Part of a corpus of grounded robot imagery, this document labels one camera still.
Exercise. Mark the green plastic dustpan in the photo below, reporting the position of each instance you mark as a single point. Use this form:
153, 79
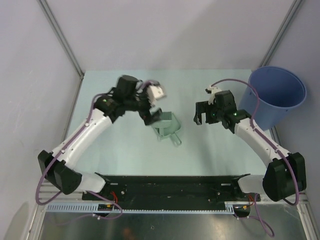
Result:
176, 128

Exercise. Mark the blue plastic bucket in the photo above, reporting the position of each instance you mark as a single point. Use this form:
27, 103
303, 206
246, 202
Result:
279, 91

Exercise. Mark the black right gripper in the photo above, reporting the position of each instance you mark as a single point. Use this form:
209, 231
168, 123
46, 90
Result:
202, 107

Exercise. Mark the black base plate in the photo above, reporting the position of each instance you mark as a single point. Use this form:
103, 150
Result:
170, 184

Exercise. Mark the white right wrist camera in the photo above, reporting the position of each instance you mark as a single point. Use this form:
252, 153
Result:
212, 90

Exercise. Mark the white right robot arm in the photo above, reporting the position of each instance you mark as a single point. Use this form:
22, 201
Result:
285, 171

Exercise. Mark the green hand brush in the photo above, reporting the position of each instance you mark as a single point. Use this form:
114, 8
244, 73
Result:
164, 128

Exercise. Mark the aluminium corner post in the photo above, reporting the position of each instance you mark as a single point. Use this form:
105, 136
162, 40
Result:
281, 32
54, 24

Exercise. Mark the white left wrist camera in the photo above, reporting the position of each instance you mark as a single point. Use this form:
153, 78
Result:
155, 92

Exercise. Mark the left aluminium corner post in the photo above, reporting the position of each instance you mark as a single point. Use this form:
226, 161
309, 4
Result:
54, 24

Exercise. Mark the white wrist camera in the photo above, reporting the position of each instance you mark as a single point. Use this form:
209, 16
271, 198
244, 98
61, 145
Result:
155, 92
212, 90

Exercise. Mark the right aluminium corner post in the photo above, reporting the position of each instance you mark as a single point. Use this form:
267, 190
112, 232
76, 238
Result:
281, 32

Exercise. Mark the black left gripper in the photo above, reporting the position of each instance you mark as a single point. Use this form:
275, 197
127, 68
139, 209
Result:
146, 115

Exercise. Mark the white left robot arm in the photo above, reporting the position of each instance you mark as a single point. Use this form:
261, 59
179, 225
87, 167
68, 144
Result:
58, 165

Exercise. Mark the white slotted cable duct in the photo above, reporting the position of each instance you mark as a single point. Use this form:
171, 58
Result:
103, 208

